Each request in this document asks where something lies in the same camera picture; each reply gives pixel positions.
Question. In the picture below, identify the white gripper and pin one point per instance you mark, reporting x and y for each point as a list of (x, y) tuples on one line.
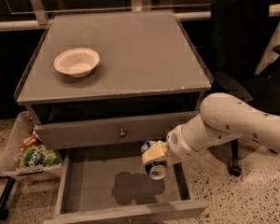
[(174, 146)]

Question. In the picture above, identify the blue pepsi can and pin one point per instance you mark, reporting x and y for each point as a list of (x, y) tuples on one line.
[(156, 170)]

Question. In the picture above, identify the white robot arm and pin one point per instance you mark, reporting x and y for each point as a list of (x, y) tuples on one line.
[(222, 118)]

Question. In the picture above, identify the grey top drawer with knob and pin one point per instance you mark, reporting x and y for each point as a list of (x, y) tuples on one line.
[(98, 132)]

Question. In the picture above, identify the open grey middle drawer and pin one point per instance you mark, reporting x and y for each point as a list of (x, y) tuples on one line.
[(109, 185)]

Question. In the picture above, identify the grey drawer cabinet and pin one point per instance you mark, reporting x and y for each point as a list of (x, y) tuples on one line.
[(147, 67)]

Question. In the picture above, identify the green chip bag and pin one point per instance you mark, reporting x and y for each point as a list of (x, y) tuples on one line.
[(34, 156)]

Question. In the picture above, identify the white paper bowl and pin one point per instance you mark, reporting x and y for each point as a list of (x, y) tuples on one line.
[(77, 62)]

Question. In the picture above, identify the red snack bag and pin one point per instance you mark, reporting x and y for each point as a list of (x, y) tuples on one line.
[(33, 139)]

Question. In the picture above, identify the clear plastic snack bin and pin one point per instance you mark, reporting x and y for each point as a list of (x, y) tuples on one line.
[(9, 163)]

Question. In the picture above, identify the black office chair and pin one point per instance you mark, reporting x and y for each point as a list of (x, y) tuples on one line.
[(240, 30)]

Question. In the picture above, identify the black bin stand leg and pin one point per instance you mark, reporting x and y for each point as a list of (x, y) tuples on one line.
[(4, 198)]

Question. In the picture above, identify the metal wall rail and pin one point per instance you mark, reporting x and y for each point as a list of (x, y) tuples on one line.
[(21, 15)]

